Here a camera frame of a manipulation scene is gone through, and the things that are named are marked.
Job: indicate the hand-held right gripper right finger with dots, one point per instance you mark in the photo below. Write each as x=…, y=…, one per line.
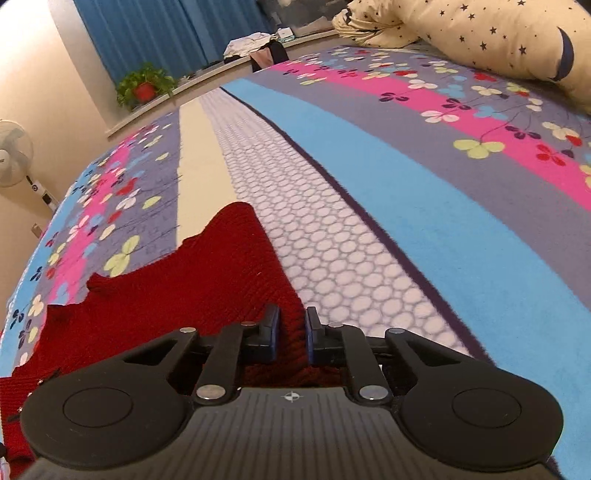
x=310, y=334

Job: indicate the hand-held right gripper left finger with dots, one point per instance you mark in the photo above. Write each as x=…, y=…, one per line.
x=274, y=325

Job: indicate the red knitted sweater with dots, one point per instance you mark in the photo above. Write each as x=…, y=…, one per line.
x=184, y=286

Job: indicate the pile of white clothes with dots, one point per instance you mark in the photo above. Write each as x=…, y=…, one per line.
x=244, y=45

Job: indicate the floral striped blanket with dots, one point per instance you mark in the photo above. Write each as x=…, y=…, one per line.
x=415, y=184

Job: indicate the potted green plant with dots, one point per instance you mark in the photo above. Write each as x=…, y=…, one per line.
x=144, y=90

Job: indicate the dark and pink garment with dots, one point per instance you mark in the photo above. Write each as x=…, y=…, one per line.
x=272, y=55

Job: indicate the tissue box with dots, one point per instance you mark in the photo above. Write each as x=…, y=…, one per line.
x=285, y=34

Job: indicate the blue curtain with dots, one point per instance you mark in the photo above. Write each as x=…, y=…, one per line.
x=161, y=32

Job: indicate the white standing fan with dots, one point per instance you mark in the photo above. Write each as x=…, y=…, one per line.
x=11, y=152

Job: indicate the star patterned cream pillow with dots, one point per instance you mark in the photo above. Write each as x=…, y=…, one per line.
x=485, y=32

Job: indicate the low wall socket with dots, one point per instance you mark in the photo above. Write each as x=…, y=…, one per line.
x=37, y=230

